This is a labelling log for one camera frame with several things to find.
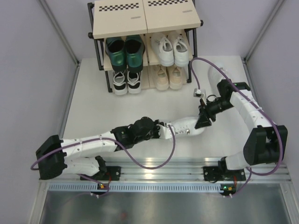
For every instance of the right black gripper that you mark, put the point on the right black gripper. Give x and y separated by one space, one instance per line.
203 121

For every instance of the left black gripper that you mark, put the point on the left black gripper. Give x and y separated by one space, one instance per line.
157 129

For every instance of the beige lace sneaker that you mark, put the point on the beige lace sneaker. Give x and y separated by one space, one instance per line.
176 77
160 77

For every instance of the black white sneaker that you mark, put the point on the black white sneaker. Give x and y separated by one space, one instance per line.
119 83
134 82

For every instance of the green pointed shoe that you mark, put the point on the green pointed shoe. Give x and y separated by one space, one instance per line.
135 48
115 49

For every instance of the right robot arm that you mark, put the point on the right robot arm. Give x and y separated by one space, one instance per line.
266 141

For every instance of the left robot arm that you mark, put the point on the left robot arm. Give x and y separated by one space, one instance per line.
57 157

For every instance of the beige three-tier shoe shelf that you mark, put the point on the beige three-tier shoe shelf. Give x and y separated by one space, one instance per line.
120 18

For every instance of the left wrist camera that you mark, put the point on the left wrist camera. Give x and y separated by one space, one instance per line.
166 131

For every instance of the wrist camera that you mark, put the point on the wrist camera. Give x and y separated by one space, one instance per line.
166 131
200 94

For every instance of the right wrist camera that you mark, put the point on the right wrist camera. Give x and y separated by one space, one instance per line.
200 94

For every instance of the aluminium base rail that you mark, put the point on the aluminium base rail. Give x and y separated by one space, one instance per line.
179 170

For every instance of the slotted cable duct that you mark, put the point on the slotted cable duct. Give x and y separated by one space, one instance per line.
142 187

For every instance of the right aluminium corner post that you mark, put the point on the right aluminium corner post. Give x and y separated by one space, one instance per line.
262 31

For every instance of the aluminium corner post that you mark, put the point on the aluminium corner post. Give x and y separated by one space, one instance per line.
48 12
262 31

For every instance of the left aluminium corner post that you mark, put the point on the left aluminium corner post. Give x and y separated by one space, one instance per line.
48 12

